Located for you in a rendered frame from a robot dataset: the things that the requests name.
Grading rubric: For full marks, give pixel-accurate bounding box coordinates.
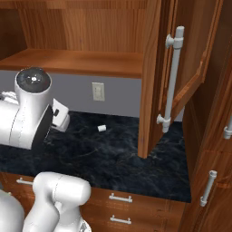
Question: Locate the white drawer handle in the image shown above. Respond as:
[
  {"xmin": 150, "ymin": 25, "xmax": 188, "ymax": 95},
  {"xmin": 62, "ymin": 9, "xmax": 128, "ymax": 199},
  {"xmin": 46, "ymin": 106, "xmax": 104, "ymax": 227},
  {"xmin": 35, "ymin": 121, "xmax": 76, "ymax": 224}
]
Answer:
[
  {"xmin": 108, "ymin": 192, "xmax": 133, "ymax": 204},
  {"xmin": 15, "ymin": 177, "xmax": 34, "ymax": 186},
  {"xmin": 110, "ymin": 214, "xmax": 132, "ymax": 226}
]

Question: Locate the small white cylinder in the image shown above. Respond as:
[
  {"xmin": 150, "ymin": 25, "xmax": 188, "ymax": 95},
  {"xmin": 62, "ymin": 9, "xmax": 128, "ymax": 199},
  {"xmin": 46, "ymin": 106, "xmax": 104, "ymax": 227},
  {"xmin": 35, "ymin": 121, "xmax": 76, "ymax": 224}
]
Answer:
[{"xmin": 97, "ymin": 123, "xmax": 108, "ymax": 133}]

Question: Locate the long white door handle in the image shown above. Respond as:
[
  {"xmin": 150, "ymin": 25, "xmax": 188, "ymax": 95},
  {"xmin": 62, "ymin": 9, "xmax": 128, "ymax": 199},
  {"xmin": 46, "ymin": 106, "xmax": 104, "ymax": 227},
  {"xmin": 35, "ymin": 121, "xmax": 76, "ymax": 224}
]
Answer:
[{"xmin": 156, "ymin": 25, "xmax": 186, "ymax": 134}]

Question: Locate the wooden drawer front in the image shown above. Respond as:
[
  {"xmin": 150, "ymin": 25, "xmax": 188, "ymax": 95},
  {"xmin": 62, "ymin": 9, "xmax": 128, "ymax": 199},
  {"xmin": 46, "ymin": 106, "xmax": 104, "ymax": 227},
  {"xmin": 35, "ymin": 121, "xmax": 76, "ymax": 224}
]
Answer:
[
  {"xmin": 81, "ymin": 208, "xmax": 169, "ymax": 232},
  {"xmin": 0, "ymin": 171, "xmax": 36, "ymax": 212},
  {"xmin": 89, "ymin": 186, "xmax": 170, "ymax": 216}
]

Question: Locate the tall wooden cabinet door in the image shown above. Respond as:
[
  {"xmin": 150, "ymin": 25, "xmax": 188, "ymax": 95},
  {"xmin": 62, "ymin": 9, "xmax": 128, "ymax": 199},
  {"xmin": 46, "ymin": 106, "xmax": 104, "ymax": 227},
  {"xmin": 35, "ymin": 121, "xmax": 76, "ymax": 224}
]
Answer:
[
  {"xmin": 182, "ymin": 0, "xmax": 232, "ymax": 189},
  {"xmin": 178, "ymin": 150, "xmax": 232, "ymax": 232}
]

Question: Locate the wooden wall cabinet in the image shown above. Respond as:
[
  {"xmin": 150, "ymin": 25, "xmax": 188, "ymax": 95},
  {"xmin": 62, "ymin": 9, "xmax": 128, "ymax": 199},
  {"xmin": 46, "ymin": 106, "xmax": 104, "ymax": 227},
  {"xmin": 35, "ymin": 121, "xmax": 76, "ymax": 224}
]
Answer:
[{"xmin": 0, "ymin": 0, "xmax": 150, "ymax": 80}]

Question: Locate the white cabinet door handle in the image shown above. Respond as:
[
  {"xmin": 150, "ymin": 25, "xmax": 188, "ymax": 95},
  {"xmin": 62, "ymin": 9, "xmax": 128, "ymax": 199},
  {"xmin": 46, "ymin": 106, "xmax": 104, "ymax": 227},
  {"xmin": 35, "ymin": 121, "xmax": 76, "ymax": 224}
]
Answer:
[
  {"xmin": 199, "ymin": 169, "xmax": 218, "ymax": 208},
  {"xmin": 223, "ymin": 115, "xmax": 232, "ymax": 140}
]

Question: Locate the open wooden cabinet door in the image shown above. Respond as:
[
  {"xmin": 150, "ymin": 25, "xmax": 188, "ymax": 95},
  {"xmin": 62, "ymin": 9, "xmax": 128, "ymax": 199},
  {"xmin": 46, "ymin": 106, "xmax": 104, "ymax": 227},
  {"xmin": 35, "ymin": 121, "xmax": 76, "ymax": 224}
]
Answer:
[{"xmin": 137, "ymin": 0, "xmax": 225, "ymax": 160}]

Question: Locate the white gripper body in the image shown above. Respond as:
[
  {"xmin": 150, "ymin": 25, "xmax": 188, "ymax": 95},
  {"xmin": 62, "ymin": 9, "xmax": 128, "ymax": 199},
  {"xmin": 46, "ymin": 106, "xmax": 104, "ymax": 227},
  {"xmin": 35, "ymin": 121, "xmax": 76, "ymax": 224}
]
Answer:
[{"xmin": 52, "ymin": 99, "xmax": 72, "ymax": 133}]

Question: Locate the beige wall outlet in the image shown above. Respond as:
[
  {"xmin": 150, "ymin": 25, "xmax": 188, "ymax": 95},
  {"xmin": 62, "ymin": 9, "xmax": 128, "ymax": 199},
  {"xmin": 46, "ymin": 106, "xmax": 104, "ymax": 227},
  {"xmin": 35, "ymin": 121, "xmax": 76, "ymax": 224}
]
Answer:
[{"xmin": 92, "ymin": 82, "xmax": 106, "ymax": 102}]

